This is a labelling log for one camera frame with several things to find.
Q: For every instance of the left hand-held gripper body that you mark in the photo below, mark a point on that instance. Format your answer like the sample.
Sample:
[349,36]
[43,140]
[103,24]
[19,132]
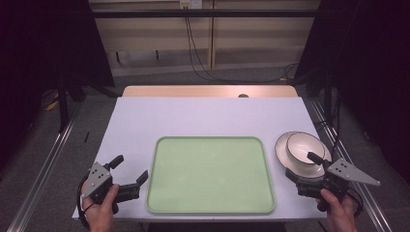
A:
[96,180]

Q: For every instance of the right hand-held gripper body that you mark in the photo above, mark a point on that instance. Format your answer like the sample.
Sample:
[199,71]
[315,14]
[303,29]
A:
[341,175]

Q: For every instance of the white bowl with dark rim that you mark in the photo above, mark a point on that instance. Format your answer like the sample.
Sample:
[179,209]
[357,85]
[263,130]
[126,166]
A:
[301,146]

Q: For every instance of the person's left hand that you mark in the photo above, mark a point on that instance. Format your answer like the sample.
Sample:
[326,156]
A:
[101,212]

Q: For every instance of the person's right hand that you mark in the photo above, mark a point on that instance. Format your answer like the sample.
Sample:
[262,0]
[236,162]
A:
[336,212]

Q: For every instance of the small black floor stick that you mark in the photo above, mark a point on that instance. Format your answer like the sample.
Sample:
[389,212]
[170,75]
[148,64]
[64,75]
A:
[86,137]

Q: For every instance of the black metal stand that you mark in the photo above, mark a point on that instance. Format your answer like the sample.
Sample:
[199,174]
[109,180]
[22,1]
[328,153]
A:
[63,106]
[328,96]

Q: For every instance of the light green tray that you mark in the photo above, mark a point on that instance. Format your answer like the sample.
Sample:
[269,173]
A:
[209,174]

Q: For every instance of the aluminium floor rail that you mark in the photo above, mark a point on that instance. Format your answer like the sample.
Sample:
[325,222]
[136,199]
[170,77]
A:
[42,174]
[367,199]

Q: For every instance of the wooden wall strip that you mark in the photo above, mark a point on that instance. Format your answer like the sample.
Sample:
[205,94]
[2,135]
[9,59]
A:
[212,35]

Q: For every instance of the black horizontal frame bar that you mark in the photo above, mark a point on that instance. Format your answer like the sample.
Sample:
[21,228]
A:
[206,13]

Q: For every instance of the white wall socket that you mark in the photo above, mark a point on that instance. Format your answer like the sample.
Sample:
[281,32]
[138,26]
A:
[190,3]

